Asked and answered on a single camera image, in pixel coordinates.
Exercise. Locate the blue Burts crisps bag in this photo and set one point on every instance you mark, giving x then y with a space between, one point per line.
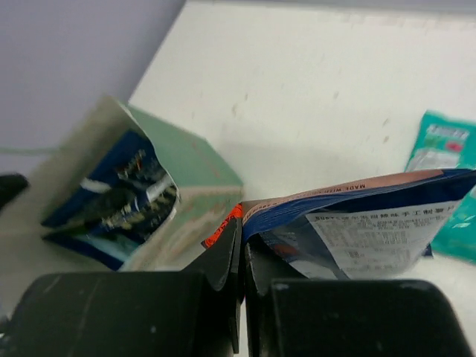
234 215

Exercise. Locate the dark blue snack bag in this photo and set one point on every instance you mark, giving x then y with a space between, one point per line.
366 229

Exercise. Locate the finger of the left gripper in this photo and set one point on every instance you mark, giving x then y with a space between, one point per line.
11 185

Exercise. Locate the blue Doritos bag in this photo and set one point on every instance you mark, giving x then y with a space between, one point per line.
117 207

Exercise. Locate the green paper bag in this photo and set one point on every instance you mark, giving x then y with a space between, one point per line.
207 188

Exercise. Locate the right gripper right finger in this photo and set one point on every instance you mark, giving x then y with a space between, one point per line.
427 312

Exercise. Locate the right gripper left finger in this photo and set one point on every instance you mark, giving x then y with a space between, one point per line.
192 312

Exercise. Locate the teal candy packet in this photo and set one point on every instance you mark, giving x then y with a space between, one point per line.
448 144

